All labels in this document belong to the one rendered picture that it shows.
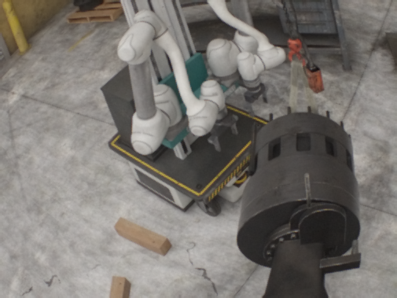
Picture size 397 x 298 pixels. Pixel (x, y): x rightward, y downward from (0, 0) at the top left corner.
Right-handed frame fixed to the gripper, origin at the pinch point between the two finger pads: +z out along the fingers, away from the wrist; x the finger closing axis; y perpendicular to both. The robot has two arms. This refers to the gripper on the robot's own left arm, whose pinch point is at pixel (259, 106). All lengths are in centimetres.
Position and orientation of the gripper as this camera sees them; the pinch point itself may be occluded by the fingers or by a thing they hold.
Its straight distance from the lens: 296.3
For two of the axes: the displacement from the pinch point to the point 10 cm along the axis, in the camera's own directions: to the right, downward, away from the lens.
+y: 7.3, 3.6, -5.8
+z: 2.3, 6.8, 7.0
